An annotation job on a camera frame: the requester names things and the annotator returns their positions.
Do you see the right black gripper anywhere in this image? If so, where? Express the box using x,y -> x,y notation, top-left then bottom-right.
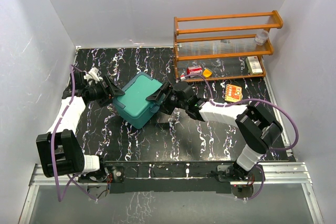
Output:
146,82 -> 187,115

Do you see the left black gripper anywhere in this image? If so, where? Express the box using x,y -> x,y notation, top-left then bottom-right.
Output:
86,76 -> 124,108

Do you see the green box lid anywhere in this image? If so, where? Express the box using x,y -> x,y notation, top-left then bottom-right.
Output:
113,72 -> 162,117

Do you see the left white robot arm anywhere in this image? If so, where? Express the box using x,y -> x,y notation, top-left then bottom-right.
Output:
36,68 -> 125,182

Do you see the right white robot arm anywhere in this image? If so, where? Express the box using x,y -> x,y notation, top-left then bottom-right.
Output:
146,81 -> 283,180

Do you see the red white medicine box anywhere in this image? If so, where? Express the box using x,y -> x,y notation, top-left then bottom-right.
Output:
186,66 -> 203,75

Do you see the white green medicine box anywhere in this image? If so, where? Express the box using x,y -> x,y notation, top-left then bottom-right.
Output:
246,56 -> 263,75

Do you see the yellow orange small object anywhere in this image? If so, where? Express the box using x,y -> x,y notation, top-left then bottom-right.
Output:
202,69 -> 213,78

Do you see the orange notepad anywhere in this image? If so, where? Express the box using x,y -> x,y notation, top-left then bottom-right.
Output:
224,84 -> 242,103

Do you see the orange wooden shelf rack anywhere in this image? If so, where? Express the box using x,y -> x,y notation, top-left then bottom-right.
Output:
173,10 -> 284,81

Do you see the clear plastic cup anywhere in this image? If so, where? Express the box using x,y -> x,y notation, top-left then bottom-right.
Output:
255,29 -> 269,46

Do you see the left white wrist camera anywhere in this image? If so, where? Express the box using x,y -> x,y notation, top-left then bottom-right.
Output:
84,67 -> 103,84

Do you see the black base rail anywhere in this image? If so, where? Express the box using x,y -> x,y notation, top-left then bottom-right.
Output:
79,161 -> 265,194

